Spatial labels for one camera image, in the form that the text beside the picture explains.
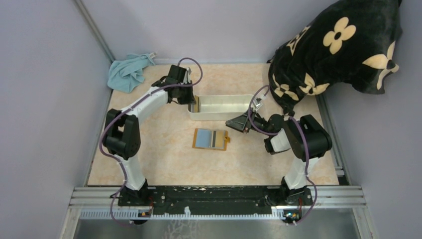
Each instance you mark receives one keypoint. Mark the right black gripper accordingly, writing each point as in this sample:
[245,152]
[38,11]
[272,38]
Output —
[248,119]

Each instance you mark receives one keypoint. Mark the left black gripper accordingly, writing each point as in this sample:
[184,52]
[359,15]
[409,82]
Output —
[184,93]

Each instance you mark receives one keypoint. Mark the orange leather card holder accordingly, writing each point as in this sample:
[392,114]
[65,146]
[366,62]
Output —
[211,139]

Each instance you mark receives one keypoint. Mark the gold credit card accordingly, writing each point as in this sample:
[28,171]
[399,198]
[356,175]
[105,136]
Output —
[195,107]

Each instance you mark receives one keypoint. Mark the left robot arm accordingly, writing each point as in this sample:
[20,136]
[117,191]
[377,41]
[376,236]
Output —
[121,138]

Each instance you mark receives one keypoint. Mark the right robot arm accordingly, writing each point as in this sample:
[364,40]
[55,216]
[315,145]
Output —
[306,138]

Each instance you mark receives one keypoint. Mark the white plastic bin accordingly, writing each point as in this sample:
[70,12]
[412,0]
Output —
[220,107]

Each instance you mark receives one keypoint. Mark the light blue cloth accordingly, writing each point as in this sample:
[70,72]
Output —
[125,75]

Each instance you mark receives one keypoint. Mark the black floral pillow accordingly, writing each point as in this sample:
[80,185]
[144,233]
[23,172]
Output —
[351,41]

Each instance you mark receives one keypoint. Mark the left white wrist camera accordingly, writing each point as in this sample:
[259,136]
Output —
[188,79]

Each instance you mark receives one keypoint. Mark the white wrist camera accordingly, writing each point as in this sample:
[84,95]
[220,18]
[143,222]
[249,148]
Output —
[188,79]
[258,102]

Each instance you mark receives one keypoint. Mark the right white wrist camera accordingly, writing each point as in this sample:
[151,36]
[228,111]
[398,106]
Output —
[258,102]

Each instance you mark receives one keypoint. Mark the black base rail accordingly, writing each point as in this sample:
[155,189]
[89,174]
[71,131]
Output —
[224,200]

